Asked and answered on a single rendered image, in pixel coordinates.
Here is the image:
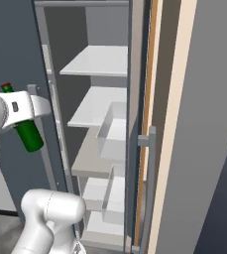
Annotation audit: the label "white fridge shelf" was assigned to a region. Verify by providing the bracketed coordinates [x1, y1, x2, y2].
[66, 85, 129, 129]
[58, 45, 129, 78]

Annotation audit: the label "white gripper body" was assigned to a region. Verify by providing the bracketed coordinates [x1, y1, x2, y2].
[29, 94, 53, 119]

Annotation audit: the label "green beer bottle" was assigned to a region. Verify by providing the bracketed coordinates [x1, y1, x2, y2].
[0, 82, 46, 154]

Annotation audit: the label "grey fridge door handle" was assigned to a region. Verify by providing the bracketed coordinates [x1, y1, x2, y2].
[137, 125, 158, 254]
[26, 83, 59, 192]

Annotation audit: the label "dark grey fridge door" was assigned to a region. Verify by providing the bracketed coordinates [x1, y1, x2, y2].
[126, 0, 153, 254]
[0, 0, 69, 219]

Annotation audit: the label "white fridge drawer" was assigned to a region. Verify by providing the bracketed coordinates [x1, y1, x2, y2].
[80, 176, 126, 246]

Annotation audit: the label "grey fridge shelf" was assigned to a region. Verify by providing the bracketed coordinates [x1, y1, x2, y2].
[70, 126, 117, 180]

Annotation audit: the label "grey fridge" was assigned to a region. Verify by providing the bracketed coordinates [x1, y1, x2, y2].
[34, 0, 147, 254]

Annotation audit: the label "beige and grey cabinet panel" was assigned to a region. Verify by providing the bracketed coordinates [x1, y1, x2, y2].
[147, 0, 227, 254]

